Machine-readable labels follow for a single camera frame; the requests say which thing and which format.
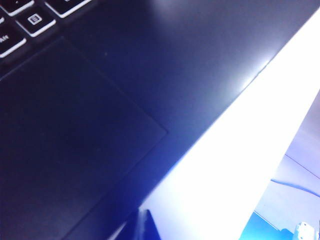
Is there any white flat slab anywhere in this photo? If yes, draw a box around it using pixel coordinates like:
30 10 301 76
139 14 320 240

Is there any small white clip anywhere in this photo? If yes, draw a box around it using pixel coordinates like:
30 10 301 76
296 221 317 240

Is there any black Hasee laptop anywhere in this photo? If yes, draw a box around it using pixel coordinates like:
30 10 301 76
0 0 320 240

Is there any thin blue cable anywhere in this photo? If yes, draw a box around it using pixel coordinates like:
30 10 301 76
270 177 320 199

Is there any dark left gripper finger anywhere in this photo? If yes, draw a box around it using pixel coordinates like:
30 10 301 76
109 208 161 240

